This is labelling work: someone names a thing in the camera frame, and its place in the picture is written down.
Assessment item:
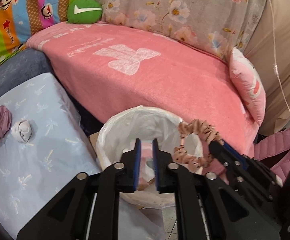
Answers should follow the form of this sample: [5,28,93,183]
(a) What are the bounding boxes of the thin white cable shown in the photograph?
[262,0,290,128]

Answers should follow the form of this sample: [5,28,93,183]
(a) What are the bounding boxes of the pink and white pillow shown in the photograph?
[228,47,266,127]

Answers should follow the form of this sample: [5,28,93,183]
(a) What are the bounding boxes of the light blue printed tablecloth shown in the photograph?
[0,72,103,220]

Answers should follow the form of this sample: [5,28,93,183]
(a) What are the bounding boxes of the beige cloth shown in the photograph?
[242,0,290,135]

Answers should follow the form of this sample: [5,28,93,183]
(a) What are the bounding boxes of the white bin with plastic liner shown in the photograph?
[95,105,205,208]

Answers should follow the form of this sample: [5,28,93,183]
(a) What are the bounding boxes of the rolled white sock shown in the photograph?
[11,119,33,143]

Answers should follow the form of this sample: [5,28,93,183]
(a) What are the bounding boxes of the white plastic bag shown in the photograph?
[120,200,166,240]

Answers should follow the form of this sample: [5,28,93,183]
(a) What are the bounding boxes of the blue-grey sofa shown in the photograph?
[0,48,58,110]

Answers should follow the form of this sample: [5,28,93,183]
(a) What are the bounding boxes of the green round check-mark pillow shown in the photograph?
[67,0,103,24]

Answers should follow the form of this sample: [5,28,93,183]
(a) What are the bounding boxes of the grey floral cushion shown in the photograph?
[87,0,273,63]

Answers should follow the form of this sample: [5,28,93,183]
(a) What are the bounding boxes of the pink cloth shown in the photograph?
[125,140,158,170]

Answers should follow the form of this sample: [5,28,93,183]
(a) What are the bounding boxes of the pink blanket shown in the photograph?
[26,21,260,160]

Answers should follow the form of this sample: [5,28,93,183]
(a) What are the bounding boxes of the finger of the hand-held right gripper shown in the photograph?
[209,141,281,202]
[218,139,284,186]

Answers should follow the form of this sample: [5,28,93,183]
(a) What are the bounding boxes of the brown spotted scrunchie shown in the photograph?
[173,119,221,173]

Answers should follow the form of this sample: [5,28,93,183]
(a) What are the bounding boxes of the colourful striped monkey-print quilt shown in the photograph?
[0,0,90,78]

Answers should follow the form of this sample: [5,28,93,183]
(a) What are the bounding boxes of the brown cardboard piece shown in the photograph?
[87,132,103,165]

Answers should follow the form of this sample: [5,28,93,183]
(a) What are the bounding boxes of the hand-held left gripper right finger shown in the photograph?
[152,138,283,240]

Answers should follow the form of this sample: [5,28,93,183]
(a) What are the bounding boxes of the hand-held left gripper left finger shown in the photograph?
[16,138,142,240]

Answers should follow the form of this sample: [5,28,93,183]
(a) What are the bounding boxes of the pink quilted jacket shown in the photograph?
[220,126,290,185]

